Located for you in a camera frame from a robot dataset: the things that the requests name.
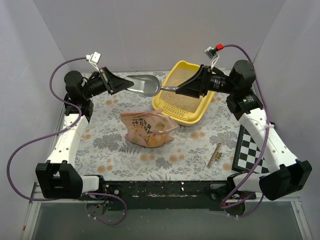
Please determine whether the silver metal scoop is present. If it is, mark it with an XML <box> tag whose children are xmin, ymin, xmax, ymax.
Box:
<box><xmin>126</xmin><ymin>74</ymin><xmax>178</xmax><ymax>97</ymax></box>

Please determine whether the pink cat litter bag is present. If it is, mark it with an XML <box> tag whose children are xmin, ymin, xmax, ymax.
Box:
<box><xmin>120</xmin><ymin>110</ymin><xmax>179</xmax><ymax>148</ymax></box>

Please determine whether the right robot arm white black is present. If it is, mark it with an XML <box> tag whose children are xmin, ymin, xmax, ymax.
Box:
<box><xmin>175</xmin><ymin>60</ymin><xmax>312</xmax><ymax>201</ymax></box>

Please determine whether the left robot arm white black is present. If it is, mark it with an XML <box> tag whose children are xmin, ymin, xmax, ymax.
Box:
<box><xmin>35</xmin><ymin>67</ymin><xmax>134</xmax><ymax>200</ymax></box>

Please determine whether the yellow plastic litter box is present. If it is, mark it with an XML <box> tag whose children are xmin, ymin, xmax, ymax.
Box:
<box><xmin>152</xmin><ymin>60</ymin><xmax>215</xmax><ymax>126</ymax></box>

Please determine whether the floral patterned table mat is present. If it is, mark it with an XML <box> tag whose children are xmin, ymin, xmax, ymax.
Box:
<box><xmin>75</xmin><ymin>91</ymin><xmax>240</xmax><ymax>181</ymax></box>

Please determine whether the gold brown bookmark strip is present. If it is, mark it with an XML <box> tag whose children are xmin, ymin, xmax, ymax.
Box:
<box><xmin>207</xmin><ymin>143</ymin><xmax>222</xmax><ymax>168</ymax></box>

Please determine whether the black white checkerboard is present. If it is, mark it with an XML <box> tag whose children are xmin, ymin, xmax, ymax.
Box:
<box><xmin>231</xmin><ymin>125</ymin><xmax>260</xmax><ymax>173</ymax></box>

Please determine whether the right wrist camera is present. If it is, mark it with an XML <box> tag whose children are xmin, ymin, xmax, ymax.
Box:
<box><xmin>204</xmin><ymin>43</ymin><xmax>224</xmax><ymax>69</ymax></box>

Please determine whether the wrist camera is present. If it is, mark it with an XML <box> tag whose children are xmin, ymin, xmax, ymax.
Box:
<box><xmin>204</xmin><ymin>43</ymin><xmax>224</xmax><ymax>69</ymax></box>
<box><xmin>85</xmin><ymin>51</ymin><xmax>101</xmax><ymax>72</ymax></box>

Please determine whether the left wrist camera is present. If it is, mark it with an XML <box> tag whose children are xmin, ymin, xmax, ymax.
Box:
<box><xmin>85</xmin><ymin>51</ymin><xmax>101</xmax><ymax>72</ymax></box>

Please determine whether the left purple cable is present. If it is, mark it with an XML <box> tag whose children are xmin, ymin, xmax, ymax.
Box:
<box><xmin>6</xmin><ymin>56</ymin><xmax>128</xmax><ymax>225</ymax></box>

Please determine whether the purple cable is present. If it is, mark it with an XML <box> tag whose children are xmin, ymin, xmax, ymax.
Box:
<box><xmin>219</xmin><ymin>44</ymin><xmax>271</xmax><ymax>219</ymax></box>
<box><xmin>6</xmin><ymin>56</ymin><xmax>128</xmax><ymax>225</ymax></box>

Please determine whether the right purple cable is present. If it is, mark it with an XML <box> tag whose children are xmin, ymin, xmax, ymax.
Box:
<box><xmin>219</xmin><ymin>44</ymin><xmax>271</xmax><ymax>219</ymax></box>

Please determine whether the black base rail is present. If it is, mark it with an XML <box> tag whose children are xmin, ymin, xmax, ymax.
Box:
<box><xmin>77</xmin><ymin>180</ymin><xmax>258</xmax><ymax>211</ymax></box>

